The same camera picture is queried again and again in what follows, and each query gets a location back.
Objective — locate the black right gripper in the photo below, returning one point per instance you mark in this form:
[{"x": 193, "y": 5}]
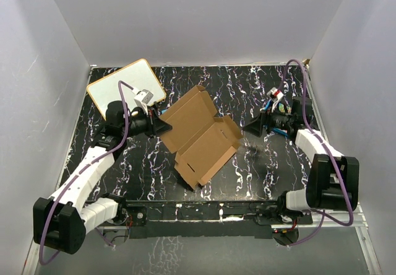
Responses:
[{"x": 256, "y": 127}]

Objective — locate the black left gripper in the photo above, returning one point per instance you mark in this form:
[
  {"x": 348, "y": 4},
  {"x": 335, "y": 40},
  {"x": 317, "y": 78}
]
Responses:
[{"x": 156, "y": 127}]

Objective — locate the brown cardboard paper box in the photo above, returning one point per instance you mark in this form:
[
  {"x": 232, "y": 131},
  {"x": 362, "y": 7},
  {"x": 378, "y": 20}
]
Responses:
[{"x": 201, "y": 141}]

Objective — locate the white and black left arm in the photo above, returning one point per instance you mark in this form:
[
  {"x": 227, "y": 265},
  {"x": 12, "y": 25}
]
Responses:
[{"x": 62, "y": 220}]

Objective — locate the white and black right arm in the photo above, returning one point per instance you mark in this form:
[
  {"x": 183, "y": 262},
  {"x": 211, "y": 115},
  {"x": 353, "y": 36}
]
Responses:
[{"x": 333, "y": 179}]

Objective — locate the blue treehouse book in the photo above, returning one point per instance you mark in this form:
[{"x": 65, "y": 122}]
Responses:
[{"x": 281, "y": 108}]

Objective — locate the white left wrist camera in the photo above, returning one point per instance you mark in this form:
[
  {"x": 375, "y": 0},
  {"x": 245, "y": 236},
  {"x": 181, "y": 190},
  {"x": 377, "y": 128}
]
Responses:
[{"x": 143, "y": 98}]

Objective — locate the white board with wooden frame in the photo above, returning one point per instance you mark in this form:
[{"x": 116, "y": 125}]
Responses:
[{"x": 127, "y": 81}]

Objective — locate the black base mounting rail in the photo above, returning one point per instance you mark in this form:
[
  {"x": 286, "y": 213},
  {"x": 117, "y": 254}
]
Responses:
[{"x": 258, "y": 219}]

